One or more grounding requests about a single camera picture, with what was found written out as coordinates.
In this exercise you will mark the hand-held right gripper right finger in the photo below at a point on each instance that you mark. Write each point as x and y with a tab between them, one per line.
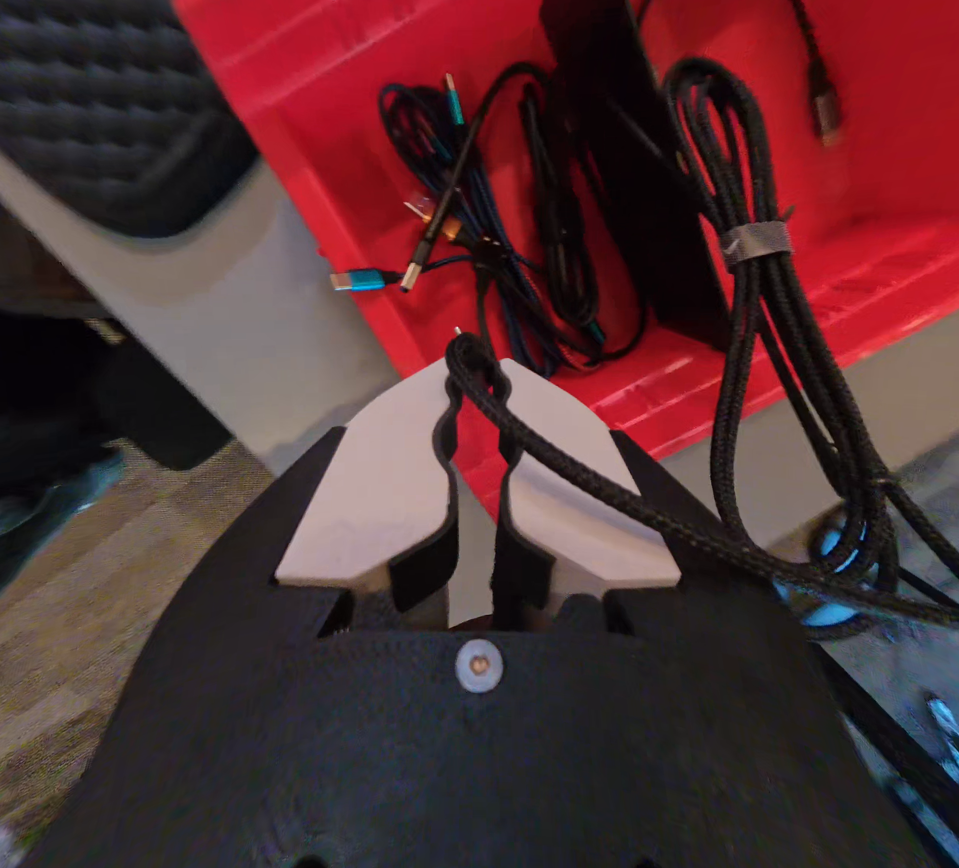
577	546

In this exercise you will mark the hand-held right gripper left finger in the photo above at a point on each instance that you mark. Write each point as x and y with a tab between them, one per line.
374	501

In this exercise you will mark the red divided plastic bin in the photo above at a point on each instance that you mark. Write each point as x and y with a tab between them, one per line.
337	6

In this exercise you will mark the person's dark clothing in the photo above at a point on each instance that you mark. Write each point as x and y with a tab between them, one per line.
112	396

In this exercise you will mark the person's shoe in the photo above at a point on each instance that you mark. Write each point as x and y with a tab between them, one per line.
52	501

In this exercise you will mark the black bin divider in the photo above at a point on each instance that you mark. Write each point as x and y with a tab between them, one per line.
622	134

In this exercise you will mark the black foam pad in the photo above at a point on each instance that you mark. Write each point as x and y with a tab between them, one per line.
97	74

